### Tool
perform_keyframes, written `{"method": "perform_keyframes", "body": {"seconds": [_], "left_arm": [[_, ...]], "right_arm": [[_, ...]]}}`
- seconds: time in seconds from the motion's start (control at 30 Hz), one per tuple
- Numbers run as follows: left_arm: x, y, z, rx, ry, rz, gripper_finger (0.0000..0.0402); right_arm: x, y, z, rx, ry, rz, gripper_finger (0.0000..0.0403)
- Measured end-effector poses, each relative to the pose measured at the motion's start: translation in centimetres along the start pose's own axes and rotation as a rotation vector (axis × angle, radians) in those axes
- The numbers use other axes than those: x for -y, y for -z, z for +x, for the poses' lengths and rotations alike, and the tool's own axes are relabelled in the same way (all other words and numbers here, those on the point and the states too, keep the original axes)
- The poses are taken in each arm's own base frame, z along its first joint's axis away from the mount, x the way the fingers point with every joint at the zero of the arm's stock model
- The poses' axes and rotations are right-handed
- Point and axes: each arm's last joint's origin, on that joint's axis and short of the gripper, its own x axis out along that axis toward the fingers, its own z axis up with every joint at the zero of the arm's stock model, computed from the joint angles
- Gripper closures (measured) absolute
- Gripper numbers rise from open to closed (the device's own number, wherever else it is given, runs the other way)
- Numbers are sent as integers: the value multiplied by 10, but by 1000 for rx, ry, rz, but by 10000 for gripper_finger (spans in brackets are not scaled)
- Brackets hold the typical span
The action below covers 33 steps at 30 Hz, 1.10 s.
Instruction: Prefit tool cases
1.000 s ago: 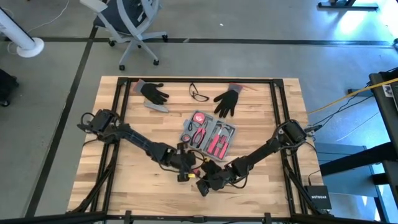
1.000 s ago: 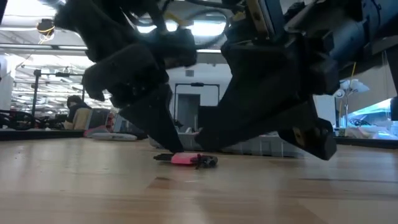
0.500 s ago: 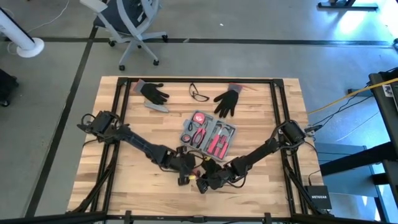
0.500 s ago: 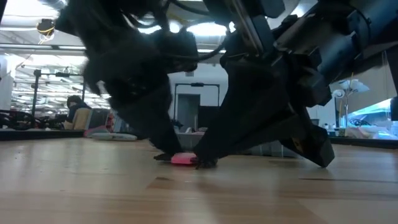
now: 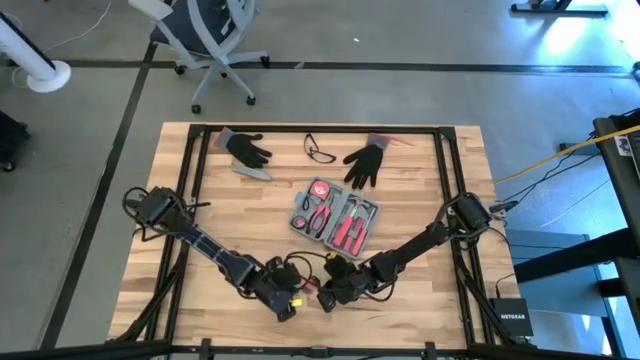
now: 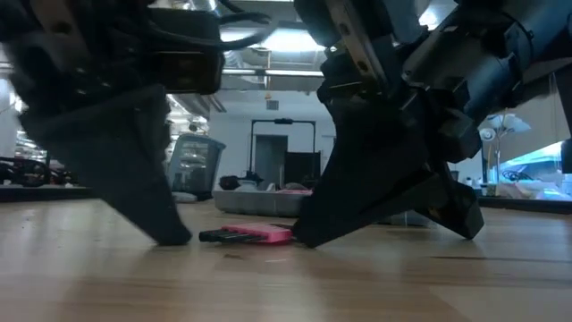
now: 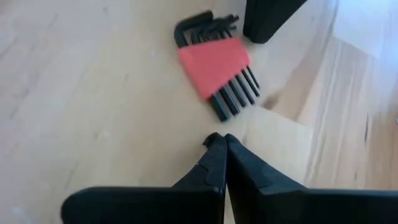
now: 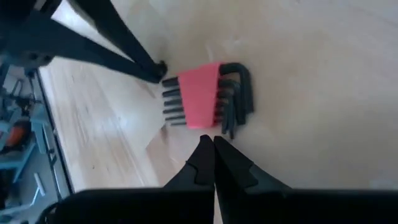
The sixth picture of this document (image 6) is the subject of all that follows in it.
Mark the black metal table frame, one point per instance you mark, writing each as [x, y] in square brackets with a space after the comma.
[44, 193]

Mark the grey plastic tool case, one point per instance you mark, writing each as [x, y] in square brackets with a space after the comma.
[259, 203]

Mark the small black desk robot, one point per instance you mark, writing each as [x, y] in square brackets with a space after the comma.
[252, 178]

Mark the black background robot arm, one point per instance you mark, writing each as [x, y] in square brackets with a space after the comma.
[27, 172]

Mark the black gantry frame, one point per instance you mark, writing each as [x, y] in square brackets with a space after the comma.
[283, 121]

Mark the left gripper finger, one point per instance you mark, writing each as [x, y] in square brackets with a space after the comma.
[116, 156]

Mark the red and black utility knife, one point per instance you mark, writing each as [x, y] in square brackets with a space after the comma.
[263, 232]

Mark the long ceiling light bar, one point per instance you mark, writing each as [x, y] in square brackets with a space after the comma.
[268, 72]

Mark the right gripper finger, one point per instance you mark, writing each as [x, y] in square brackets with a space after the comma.
[371, 152]
[357, 219]

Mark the person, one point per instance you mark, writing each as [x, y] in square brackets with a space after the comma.
[228, 182]

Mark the white multi-head floor lamp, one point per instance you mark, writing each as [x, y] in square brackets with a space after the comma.
[509, 123]

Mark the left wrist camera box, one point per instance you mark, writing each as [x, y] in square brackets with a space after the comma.
[187, 49]

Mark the grey wall vent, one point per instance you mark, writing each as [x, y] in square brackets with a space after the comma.
[272, 105]

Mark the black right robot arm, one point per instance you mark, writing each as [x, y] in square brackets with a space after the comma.
[514, 44]

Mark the black display screen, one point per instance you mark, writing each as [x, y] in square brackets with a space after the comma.
[303, 163]

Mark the light grey mesh office chair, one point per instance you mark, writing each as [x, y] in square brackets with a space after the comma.
[196, 163]

